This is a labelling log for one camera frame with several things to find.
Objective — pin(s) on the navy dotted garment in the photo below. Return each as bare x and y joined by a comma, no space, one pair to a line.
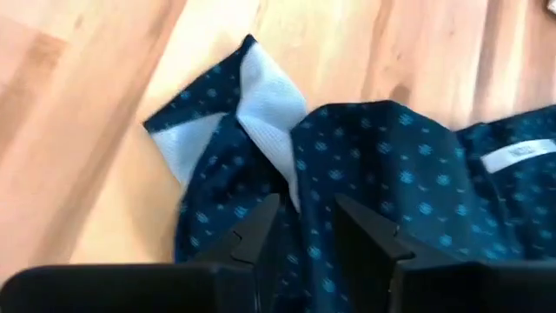
391,182

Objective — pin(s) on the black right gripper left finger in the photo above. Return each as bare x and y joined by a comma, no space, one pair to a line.
130,289

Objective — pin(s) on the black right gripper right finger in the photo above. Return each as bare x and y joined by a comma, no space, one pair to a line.
456,289

